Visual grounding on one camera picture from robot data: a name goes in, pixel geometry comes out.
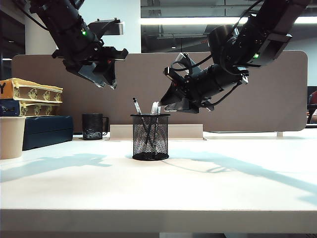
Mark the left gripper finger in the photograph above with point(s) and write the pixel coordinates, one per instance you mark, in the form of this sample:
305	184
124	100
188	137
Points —
95	75
111	74

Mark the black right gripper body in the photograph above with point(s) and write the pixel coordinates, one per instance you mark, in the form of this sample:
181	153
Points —
195	94

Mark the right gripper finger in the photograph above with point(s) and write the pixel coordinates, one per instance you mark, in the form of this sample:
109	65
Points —
183	106
173	96

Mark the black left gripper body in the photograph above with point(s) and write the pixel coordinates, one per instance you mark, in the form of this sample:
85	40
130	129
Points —
96	55

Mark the clear black gel pen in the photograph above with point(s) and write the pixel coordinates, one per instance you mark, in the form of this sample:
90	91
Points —
153	109

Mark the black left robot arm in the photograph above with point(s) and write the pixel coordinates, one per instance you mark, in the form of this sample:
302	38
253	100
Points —
64	27

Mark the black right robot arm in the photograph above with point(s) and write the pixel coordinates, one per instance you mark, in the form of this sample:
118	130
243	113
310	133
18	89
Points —
247	44

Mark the clear capped gel pen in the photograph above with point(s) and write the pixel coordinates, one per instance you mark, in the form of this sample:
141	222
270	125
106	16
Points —
158	110

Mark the black capped gel pen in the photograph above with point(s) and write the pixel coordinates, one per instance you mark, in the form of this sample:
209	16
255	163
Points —
137	105

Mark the black mesh pen container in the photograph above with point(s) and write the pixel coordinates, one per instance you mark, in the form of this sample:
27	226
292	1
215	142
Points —
141	148

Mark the brown desk divider panel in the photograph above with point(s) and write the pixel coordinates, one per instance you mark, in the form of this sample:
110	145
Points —
138	81

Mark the black mug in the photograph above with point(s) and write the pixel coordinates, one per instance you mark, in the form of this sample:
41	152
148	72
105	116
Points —
91	126

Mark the white round column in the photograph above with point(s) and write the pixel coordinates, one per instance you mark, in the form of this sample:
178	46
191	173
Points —
34	42

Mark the dark blue box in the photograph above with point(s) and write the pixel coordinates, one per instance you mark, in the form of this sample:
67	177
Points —
47	131

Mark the long white ceiling light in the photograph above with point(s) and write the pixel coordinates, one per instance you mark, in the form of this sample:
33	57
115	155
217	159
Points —
173	20

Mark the yellow patterned box stack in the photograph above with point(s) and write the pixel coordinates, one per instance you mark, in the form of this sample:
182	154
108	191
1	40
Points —
10	90

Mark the beige paper cup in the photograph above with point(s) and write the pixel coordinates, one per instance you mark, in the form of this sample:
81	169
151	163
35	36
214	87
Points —
11	138

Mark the person in red shirt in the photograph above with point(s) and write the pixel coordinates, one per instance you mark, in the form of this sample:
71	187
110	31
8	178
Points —
314	99

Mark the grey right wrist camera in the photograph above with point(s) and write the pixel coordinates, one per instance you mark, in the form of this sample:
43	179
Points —
178	72

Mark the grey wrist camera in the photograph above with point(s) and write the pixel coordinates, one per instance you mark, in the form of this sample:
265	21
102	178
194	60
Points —
178	72
116	26

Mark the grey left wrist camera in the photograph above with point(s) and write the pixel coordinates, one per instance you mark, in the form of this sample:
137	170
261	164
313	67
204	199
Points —
116	26

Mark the white divider bracket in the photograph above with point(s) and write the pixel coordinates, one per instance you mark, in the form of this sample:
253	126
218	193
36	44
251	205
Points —
279	135

